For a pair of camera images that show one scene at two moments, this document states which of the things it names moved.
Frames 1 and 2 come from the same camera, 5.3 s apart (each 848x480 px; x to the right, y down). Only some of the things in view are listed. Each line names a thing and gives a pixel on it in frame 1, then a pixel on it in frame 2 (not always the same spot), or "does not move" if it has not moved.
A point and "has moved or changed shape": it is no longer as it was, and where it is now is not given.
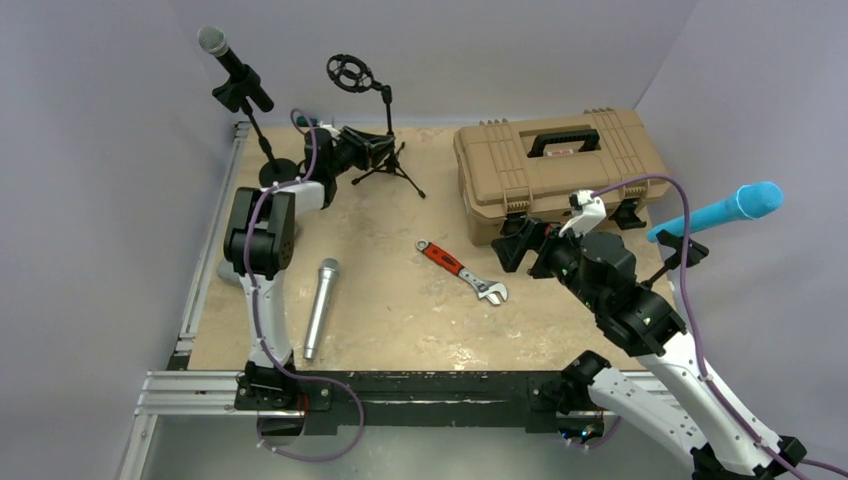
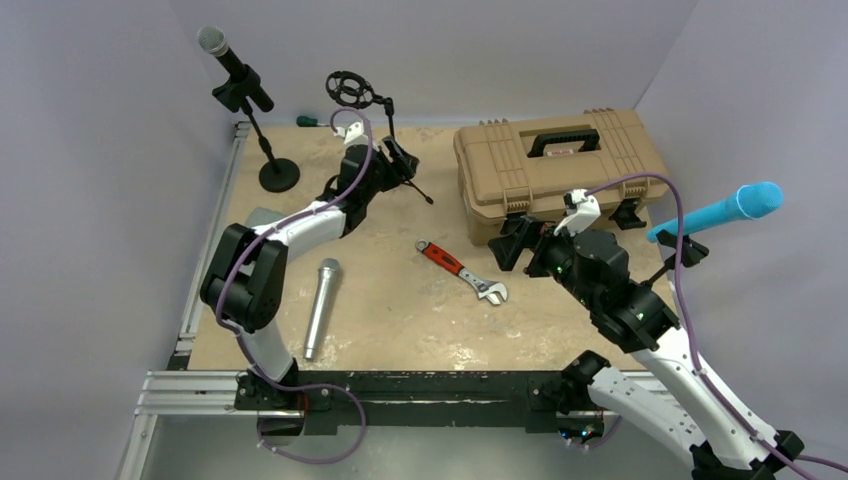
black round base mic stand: (236, 91) does not move
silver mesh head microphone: (327, 278) does not move
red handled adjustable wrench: (484, 289) does not move
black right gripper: (511, 247) does not move
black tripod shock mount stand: (353, 74) has moved or changed shape
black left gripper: (371, 151) → (399, 169)
